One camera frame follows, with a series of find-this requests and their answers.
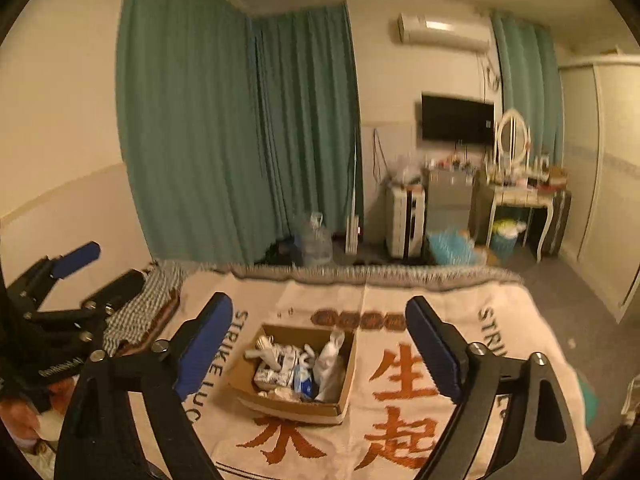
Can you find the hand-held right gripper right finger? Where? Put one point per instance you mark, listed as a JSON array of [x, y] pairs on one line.
[[435, 350]]

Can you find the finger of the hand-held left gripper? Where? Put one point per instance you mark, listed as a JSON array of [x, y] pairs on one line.
[[75, 257], [112, 292]]

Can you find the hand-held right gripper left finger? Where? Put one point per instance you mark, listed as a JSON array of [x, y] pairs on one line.
[[205, 347]]

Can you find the patterned tissue packet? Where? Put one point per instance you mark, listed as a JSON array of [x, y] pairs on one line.
[[274, 370]]

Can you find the white cloth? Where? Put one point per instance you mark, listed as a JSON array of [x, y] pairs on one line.
[[309, 355], [282, 394]]

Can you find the blue white tissue packet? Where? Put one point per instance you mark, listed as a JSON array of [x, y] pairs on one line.
[[303, 382]]

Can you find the brown cardboard box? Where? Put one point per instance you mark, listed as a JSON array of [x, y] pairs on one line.
[[290, 410]]

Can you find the person's left hand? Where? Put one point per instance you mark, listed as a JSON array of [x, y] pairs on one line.
[[15, 417]]

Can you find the checked cloth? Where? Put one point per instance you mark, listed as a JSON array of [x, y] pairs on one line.
[[145, 305]]

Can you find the cream printed blanket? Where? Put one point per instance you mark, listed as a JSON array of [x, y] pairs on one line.
[[400, 440]]

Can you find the light blue bag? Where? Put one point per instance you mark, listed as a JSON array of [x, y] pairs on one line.
[[450, 247]]

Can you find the bin with yellow bag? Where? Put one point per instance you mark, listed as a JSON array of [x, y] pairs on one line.
[[506, 237]]

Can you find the white suitcase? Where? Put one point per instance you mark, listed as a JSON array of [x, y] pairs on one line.
[[405, 220]]

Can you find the white stick vacuum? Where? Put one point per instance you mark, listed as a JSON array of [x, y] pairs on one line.
[[352, 230]]

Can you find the silver mini fridge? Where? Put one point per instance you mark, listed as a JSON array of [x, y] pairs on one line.
[[450, 205]]

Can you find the clear water bottle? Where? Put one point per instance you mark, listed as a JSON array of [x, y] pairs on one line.
[[316, 242]]

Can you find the white dressing table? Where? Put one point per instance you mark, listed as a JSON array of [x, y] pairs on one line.
[[515, 195]]

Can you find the dark suitcase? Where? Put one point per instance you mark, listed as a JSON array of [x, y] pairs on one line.
[[559, 220]]

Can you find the clear plastic bag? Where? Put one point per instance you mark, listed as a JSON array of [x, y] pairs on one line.
[[407, 170]]

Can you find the wide green curtain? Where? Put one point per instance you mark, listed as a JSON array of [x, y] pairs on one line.
[[190, 110]]

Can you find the white oval mirror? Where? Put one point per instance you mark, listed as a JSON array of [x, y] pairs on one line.
[[512, 137]]

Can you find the white louvred wardrobe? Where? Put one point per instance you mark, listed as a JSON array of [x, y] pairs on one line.
[[605, 175]]

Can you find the green corner curtain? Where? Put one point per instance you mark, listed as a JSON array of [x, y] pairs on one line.
[[310, 110]]

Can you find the narrow green curtain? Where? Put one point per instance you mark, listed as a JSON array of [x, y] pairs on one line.
[[527, 85]]

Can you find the white air conditioner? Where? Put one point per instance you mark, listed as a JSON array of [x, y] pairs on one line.
[[445, 32]]

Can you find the black wall television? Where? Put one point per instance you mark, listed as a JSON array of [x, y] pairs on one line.
[[457, 119]]

